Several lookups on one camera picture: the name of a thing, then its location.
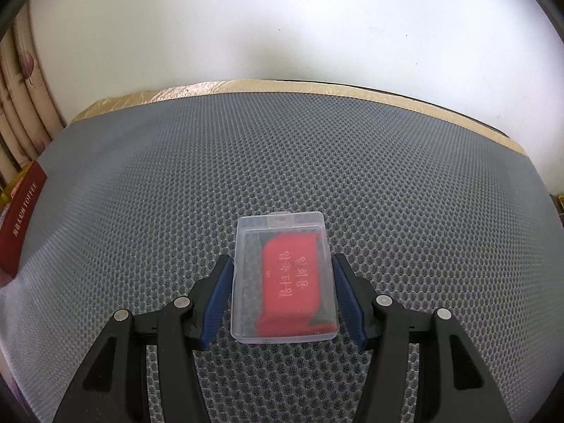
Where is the clear case red insert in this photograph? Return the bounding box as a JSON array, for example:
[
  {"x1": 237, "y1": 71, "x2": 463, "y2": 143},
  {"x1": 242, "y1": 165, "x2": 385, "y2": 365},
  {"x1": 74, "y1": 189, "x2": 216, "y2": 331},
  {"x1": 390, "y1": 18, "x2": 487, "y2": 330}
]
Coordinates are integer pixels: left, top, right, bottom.
[{"x1": 231, "y1": 211, "x2": 339, "y2": 345}]

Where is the grey mesh mat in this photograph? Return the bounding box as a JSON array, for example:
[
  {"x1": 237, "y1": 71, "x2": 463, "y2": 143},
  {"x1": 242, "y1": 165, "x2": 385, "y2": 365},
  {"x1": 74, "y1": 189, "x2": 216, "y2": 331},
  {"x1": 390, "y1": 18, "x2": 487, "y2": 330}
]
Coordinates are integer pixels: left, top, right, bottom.
[{"x1": 1, "y1": 93, "x2": 563, "y2": 422}]

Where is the dark red tin lid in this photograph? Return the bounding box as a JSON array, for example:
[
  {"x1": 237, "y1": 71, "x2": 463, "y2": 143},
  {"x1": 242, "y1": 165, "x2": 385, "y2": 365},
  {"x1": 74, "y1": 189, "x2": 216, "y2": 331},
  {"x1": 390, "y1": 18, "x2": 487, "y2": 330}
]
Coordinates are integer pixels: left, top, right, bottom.
[{"x1": 0, "y1": 160, "x2": 47, "y2": 287}]

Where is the beige table edge trim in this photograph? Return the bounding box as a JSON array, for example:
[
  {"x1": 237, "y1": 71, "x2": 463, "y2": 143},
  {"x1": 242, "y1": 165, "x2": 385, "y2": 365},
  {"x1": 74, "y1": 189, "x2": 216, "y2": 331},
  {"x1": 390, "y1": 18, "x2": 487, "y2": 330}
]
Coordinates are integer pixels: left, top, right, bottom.
[{"x1": 73, "y1": 79, "x2": 526, "y2": 155}]

